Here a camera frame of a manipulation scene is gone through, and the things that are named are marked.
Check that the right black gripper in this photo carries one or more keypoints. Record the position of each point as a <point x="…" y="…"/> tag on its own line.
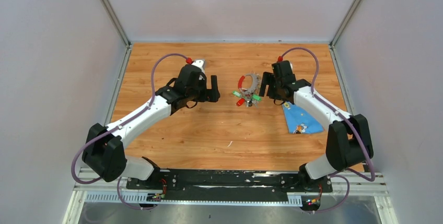
<point x="269" y="79"/>

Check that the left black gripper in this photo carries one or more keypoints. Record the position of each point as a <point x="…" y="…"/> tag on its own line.
<point x="211" y="95"/>

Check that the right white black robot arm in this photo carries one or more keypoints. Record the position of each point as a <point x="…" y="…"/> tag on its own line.
<point x="348" y="140"/>

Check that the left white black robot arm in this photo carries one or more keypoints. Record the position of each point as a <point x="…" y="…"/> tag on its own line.
<point x="105" y="146"/>

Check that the blue patterned cloth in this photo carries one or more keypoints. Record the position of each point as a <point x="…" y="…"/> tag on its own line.
<point x="299" y="121"/>

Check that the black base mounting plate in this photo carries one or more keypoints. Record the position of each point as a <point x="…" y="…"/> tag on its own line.
<point x="227" y="185"/>

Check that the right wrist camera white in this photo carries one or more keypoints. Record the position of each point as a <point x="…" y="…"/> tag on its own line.
<point x="291" y="66"/>

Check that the aluminium frame rail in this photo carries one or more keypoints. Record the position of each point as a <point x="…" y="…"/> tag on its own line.
<point x="343" y="184"/>

